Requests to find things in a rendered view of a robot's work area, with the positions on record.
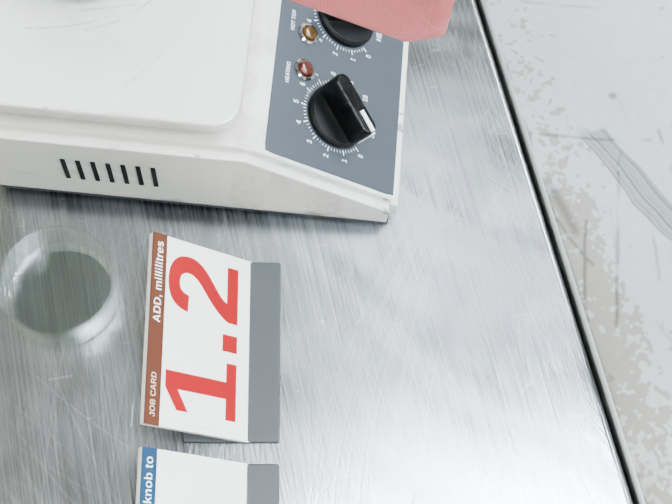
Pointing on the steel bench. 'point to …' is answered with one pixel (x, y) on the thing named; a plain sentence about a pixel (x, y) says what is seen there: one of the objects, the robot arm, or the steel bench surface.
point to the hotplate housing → (192, 156)
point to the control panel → (374, 169)
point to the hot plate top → (127, 61)
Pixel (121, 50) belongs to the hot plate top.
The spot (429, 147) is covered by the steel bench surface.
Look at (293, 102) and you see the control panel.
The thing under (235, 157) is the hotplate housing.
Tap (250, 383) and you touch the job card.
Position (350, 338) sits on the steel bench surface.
